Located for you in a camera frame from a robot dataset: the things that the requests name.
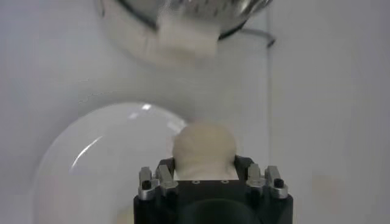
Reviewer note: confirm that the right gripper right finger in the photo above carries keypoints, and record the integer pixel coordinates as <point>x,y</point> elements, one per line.
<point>256,176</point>

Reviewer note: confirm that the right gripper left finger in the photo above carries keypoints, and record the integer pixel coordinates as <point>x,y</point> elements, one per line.
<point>164,179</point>

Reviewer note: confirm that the white steamed baozi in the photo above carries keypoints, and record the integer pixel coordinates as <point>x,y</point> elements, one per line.
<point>204,149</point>

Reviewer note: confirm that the white round plate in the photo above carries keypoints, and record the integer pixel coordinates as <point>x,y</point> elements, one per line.
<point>106,158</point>

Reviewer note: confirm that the steel steamer pot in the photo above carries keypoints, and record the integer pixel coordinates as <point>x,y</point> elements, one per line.
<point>186,39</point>

